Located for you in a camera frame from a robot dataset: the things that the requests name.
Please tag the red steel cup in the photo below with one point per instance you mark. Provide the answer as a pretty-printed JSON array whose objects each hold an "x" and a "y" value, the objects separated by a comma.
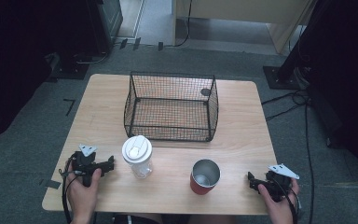
[{"x": 203, "y": 182}]

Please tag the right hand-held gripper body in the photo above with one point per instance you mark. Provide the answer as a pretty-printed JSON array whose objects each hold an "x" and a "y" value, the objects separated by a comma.
[{"x": 278, "y": 186}]

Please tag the grey tape patch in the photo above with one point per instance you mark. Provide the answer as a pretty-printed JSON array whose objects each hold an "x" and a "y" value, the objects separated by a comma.
[{"x": 52, "y": 184}]

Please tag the beige wooden cabinet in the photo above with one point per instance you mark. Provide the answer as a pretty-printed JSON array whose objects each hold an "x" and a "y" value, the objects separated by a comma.
[{"x": 245, "y": 12}]

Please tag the person's right hand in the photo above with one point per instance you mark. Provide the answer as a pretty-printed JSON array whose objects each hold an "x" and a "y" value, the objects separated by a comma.
[{"x": 279, "y": 211}]

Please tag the round dark tag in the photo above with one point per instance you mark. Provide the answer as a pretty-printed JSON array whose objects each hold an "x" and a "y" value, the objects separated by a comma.
[{"x": 205, "y": 92}]

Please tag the person's left hand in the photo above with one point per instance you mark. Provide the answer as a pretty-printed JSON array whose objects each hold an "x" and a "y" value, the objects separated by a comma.
[{"x": 82, "y": 199}]

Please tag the black tape strip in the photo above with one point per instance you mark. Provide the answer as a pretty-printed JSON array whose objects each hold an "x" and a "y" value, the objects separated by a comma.
[
  {"x": 136, "y": 43},
  {"x": 123, "y": 43},
  {"x": 160, "y": 46}
]

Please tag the black curtain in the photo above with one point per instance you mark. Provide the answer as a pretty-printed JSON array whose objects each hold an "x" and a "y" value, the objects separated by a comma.
[
  {"x": 348, "y": 77},
  {"x": 9, "y": 62}
]

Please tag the black tape corner mark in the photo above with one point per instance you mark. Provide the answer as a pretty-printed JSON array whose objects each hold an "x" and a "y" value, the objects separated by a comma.
[{"x": 70, "y": 105}]

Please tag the clear bottle with white lid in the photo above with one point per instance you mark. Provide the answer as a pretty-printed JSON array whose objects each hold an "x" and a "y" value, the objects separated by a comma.
[{"x": 137, "y": 152}]

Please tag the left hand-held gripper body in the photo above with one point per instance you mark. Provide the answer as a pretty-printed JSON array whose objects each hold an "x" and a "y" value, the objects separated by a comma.
[{"x": 85, "y": 161}]

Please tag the dark cabinet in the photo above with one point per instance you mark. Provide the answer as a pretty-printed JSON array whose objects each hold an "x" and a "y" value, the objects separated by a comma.
[{"x": 107, "y": 25}]

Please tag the black stand base plate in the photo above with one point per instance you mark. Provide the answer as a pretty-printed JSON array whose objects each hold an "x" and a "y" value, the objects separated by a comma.
[
  {"x": 279, "y": 77},
  {"x": 70, "y": 71}
]

